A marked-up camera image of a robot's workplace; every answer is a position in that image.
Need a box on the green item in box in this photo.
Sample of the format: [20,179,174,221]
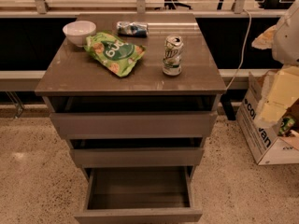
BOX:
[278,116,296,136]

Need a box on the white bowl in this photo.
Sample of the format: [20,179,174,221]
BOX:
[63,21,96,47]

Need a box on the grey drawer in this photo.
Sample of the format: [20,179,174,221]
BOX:
[70,137,204,168]
[75,166,202,224]
[49,95,219,140]

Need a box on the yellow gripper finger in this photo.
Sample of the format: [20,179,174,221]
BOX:
[251,25,277,49]

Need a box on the white cable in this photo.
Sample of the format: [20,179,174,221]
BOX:
[225,9,252,91]

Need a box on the crushed blue silver can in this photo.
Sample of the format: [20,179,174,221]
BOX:
[116,21,148,37]

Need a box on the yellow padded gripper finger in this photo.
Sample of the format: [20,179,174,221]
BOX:
[254,66,299,128]

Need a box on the green snack bag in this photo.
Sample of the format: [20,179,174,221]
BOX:
[84,32,146,77]

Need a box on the grey bottom drawer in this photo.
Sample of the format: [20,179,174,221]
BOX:
[75,166,202,224]

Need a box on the corovan cardboard box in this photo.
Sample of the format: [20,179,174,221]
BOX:
[236,74,299,165]

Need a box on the grey top drawer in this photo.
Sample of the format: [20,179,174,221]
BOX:
[49,95,219,140]

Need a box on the green white soda can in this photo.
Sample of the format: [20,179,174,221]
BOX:
[163,35,184,76]

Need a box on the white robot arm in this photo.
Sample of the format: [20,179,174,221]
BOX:
[251,0,299,128]

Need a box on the grey middle drawer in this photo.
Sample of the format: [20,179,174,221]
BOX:
[70,137,204,168]

